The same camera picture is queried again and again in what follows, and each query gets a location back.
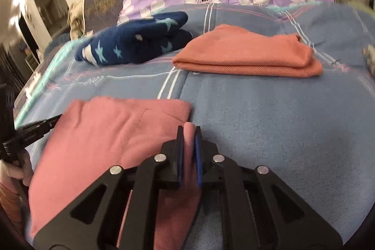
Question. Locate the navy star-print fleece garment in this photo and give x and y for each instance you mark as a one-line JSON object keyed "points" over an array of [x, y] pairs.
{"points": [[131, 42]]}

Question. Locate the blue plaid bed sheet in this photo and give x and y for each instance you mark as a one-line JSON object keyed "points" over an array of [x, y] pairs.
{"points": [[263, 121]]}

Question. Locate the teal blanket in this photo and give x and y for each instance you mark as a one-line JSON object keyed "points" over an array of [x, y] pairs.
{"points": [[55, 59]]}

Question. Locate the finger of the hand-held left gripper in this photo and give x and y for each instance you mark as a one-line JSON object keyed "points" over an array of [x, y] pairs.
{"points": [[35, 130]]}

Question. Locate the beige striped cloth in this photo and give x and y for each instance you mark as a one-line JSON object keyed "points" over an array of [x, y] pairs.
{"points": [[76, 18]]}

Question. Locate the small patterned white cloth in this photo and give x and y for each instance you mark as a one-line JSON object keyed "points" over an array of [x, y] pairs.
{"points": [[370, 59]]}

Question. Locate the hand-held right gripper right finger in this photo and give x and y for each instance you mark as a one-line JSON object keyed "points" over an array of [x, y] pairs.
{"points": [[198, 159]]}

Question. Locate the orange folded garment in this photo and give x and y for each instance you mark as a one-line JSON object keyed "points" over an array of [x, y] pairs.
{"points": [[249, 53]]}

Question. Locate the person's left forearm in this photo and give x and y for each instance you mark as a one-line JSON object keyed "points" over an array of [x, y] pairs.
{"points": [[8, 203]]}

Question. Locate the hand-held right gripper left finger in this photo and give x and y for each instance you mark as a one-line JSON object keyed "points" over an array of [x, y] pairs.
{"points": [[179, 159]]}

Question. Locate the pink long-sleeve top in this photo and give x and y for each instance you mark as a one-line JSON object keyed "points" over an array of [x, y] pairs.
{"points": [[96, 135]]}

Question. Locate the person's left hand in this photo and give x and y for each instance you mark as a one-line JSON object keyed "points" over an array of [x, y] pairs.
{"points": [[17, 172]]}

